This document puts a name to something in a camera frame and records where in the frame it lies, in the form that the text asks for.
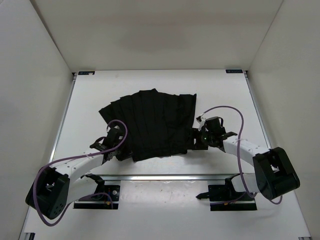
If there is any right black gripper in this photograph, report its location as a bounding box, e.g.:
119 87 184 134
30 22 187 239
182 128 214 151

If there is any black pleated skirt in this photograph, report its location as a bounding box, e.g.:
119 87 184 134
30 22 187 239
99 88 197 162

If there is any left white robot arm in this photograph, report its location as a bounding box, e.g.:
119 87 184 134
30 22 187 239
25 122 128 222

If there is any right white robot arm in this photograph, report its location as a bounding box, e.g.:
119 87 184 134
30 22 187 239
188 116 301 201

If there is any right blue corner label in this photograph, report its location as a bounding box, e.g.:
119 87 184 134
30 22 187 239
225 69 243 74

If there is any blue corner label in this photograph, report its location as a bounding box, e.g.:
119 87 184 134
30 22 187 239
78 71 95 76
225 69 243 74

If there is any left blue corner label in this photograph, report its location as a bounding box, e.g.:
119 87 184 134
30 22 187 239
78 71 95 76

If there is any aluminium table rail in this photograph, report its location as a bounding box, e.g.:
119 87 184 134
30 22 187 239
100 174 231 181

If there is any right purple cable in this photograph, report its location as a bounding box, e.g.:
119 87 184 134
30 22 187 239
199 105 283 206

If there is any purple cable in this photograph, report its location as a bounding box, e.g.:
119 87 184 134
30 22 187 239
199 105 283 206
36 119 129 227

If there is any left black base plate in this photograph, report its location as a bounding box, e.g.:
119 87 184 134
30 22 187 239
73 184 121 210

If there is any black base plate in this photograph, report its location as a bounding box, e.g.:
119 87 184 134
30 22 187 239
208 184 257 212
73 184 121 210

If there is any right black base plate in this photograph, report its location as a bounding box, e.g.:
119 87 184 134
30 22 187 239
208 184 257 212

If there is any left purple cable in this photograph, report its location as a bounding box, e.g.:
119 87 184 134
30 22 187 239
36 119 129 227

